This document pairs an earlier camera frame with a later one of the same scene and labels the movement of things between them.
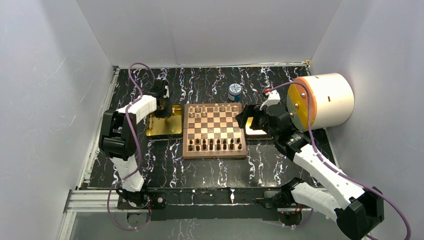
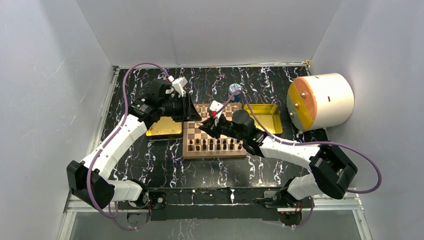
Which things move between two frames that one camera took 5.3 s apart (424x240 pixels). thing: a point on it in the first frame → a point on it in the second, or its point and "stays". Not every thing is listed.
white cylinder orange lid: (332, 101) stays
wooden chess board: (212, 131) stays
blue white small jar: (234, 91) stays
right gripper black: (254, 111) → (212, 126)
